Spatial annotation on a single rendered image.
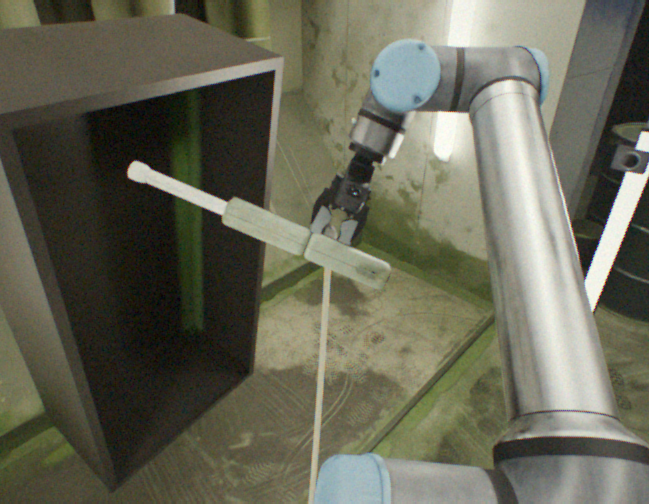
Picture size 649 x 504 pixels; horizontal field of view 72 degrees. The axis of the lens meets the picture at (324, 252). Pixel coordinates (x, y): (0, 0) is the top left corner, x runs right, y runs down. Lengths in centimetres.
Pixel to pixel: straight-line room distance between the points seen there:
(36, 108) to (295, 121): 255
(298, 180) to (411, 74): 246
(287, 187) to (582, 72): 174
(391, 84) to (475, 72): 11
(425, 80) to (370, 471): 49
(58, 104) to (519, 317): 69
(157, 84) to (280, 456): 163
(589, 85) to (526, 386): 206
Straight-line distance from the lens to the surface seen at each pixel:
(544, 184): 53
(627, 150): 151
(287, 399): 229
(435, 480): 37
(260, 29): 257
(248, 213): 78
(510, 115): 61
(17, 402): 240
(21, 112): 79
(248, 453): 213
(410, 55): 66
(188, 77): 92
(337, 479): 36
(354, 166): 78
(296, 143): 316
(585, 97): 241
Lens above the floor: 180
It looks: 32 degrees down
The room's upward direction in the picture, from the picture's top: straight up
